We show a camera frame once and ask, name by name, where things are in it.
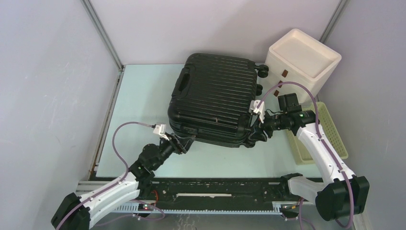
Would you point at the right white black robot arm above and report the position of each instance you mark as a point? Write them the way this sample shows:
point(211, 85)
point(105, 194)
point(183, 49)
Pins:
point(341, 193)

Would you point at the black ribbed hard-shell suitcase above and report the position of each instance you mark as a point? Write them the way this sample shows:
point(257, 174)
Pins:
point(211, 99)

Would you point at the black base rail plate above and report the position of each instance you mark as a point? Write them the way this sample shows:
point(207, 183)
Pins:
point(219, 194)

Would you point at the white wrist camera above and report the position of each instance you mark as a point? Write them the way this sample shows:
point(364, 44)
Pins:
point(160, 129)
point(257, 108)

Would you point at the white stacked drawer unit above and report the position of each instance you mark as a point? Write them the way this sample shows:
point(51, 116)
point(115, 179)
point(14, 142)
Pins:
point(299, 58)

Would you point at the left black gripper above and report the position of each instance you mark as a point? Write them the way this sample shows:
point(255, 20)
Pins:
point(182, 146)

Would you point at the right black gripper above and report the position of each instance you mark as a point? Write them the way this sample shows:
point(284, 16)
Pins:
point(259, 136)

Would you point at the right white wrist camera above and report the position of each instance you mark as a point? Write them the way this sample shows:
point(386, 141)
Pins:
point(257, 108)

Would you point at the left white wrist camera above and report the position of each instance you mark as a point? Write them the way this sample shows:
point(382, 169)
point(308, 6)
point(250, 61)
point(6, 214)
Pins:
point(160, 129)

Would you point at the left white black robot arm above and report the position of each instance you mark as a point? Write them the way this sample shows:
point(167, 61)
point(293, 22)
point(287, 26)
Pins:
point(82, 212)

